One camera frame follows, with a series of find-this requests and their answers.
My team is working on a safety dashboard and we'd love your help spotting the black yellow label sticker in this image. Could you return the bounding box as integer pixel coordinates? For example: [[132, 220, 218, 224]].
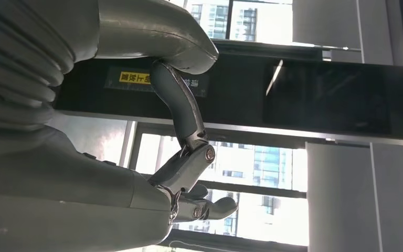
[[104, 66, 210, 98]]

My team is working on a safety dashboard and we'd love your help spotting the black scanner column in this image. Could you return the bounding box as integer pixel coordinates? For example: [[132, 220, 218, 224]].
[[54, 39, 403, 149]]

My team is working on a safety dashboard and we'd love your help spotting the dark window frame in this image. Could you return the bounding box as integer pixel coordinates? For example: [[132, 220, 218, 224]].
[[120, 0, 348, 252]]

